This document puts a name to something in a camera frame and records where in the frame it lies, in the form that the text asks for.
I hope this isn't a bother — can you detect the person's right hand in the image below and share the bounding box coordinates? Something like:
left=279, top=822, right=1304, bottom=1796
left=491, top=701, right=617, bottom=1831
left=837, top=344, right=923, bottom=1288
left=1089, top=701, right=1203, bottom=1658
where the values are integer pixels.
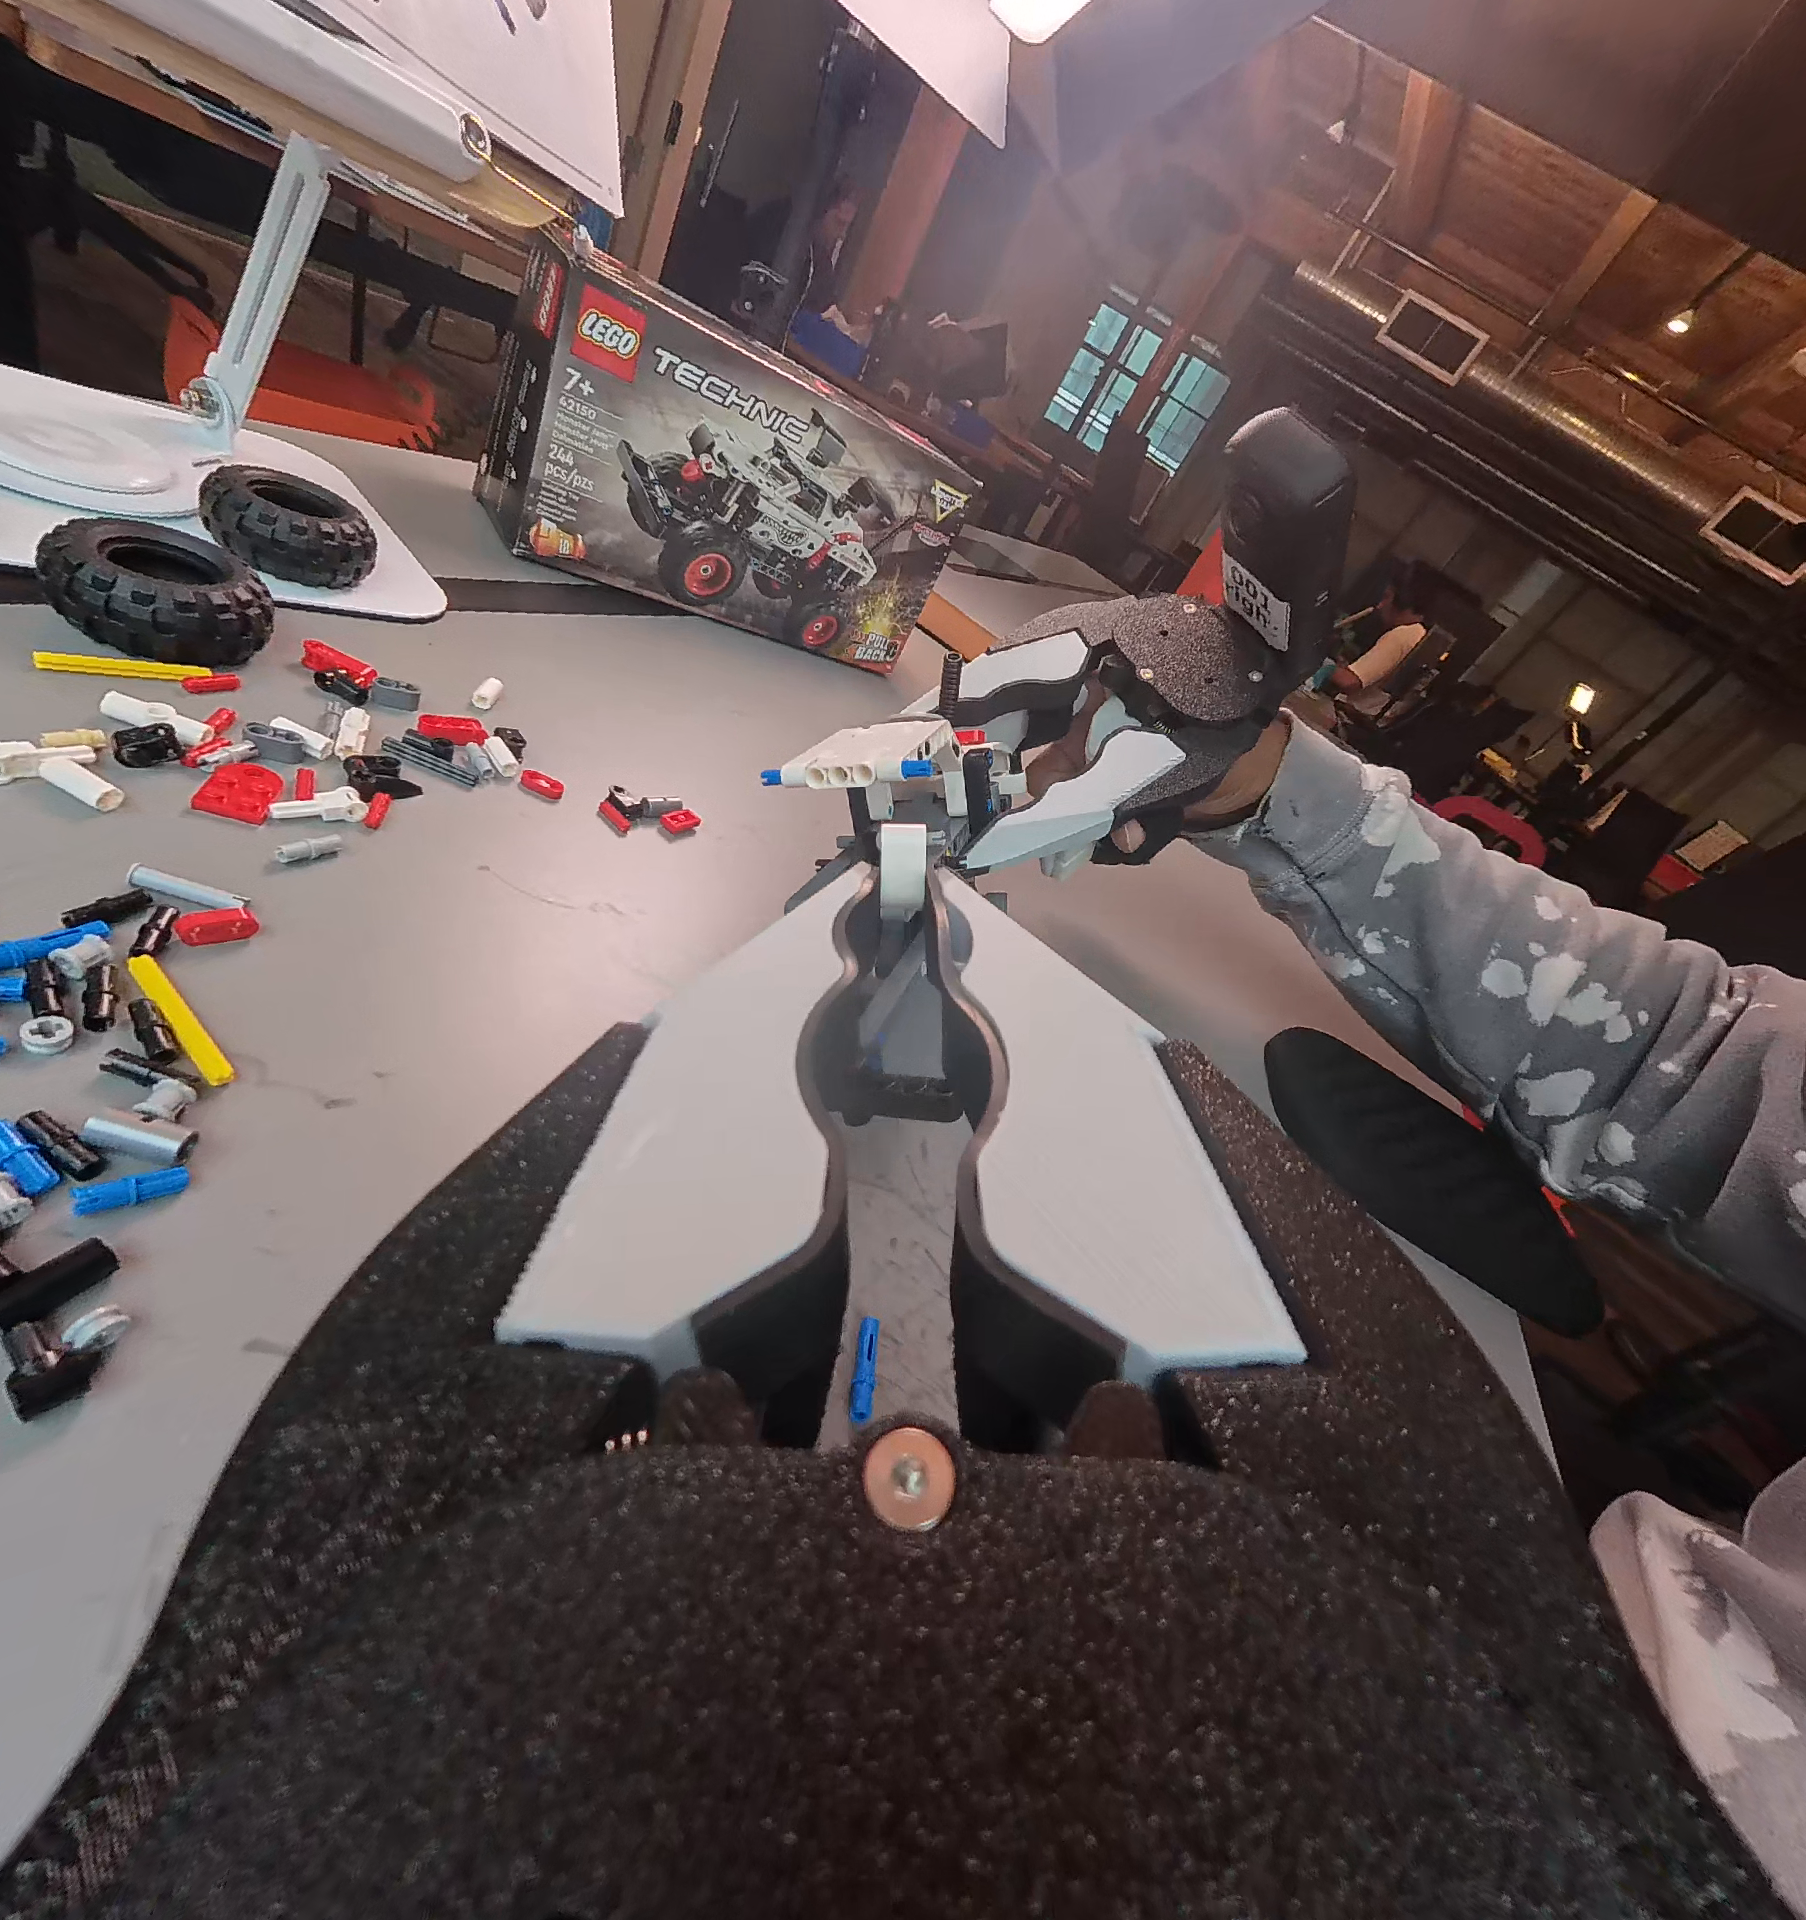
left=1023, top=712, right=1290, bottom=845

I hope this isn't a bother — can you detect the wood-edged grey table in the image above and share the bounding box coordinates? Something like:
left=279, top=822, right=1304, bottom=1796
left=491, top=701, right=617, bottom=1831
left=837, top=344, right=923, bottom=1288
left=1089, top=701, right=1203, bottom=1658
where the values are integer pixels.
left=917, top=519, right=1143, bottom=648

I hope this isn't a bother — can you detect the person's right forearm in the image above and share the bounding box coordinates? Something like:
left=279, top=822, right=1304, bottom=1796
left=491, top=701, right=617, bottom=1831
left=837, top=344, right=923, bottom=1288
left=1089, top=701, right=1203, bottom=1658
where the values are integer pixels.
left=1187, top=712, right=1806, bottom=1355

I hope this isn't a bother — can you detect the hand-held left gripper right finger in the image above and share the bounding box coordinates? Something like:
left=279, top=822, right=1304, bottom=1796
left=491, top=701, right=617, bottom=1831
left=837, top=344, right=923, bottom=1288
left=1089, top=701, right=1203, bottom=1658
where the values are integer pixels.
left=931, top=877, right=1311, bottom=1450

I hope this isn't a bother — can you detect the white black toy truck chassis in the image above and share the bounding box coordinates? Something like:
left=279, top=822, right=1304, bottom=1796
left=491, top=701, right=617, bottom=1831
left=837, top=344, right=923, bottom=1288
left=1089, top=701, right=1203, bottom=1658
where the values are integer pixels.
left=760, top=651, right=1051, bottom=1130

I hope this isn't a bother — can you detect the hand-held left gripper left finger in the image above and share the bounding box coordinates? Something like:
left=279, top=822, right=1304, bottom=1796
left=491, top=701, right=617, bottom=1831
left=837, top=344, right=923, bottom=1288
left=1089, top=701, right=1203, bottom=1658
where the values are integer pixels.
left=494, top=869, right=875, bottom=1450

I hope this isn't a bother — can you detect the white softbox light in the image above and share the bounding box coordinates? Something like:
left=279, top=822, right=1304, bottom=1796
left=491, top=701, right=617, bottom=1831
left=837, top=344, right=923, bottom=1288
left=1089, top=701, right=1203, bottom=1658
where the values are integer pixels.
left=834, top=0, right=1100, bottom=155

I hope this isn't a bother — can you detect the red chair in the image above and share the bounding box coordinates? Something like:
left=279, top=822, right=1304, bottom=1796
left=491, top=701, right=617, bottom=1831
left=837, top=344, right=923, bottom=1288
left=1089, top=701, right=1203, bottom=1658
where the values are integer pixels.
left=1426, top=786, right=1549, bottom=873

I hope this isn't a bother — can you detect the black toy tyre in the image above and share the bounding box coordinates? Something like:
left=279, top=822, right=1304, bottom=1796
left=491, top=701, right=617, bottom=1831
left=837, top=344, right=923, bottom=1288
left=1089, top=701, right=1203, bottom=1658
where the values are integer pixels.
left=198, top=462, right=380, bottom=590
left=34, top=519, right=277, bottom=673

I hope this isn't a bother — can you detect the window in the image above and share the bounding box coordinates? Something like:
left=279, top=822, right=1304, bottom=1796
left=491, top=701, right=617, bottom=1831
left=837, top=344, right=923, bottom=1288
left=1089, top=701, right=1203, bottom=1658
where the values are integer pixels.
left=1044, top=300, right=1236, bottom=462

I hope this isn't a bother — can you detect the long ribbed ceiling duct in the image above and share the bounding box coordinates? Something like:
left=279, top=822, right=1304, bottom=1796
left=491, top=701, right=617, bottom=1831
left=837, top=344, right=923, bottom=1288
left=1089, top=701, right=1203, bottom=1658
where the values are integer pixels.
left=1291, top=257, right=1806, bottom=633

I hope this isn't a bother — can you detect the grey desk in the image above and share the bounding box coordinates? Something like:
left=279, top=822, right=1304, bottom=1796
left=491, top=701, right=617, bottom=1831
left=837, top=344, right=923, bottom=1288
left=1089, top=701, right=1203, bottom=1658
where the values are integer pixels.
left=0, top=346, right=1565, bottom=1920

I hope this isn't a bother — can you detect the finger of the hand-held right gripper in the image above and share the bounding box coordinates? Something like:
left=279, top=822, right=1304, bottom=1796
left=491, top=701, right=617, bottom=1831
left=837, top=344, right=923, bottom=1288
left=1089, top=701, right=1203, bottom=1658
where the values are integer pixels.
left=940, top=631, right=1103, bottom=741
left=963, top=726, right=1192, bottom=883

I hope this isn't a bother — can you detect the printed toy truck box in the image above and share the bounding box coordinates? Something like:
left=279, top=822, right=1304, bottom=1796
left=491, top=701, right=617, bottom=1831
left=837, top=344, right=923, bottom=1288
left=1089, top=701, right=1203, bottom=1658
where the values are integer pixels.
left=471, top=225, right=983, bottom=679

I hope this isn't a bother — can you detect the pile of blue black pins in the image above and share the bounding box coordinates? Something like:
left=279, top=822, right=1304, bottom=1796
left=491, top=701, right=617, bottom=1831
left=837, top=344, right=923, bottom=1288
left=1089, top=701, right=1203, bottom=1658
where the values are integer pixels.
left=0, top=862, right=263, bottom=1426

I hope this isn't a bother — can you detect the white book stand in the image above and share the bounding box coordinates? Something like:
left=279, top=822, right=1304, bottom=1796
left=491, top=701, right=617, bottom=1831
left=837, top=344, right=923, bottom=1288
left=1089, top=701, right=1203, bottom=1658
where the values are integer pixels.
left=0, top=0, right=492, bottom=622

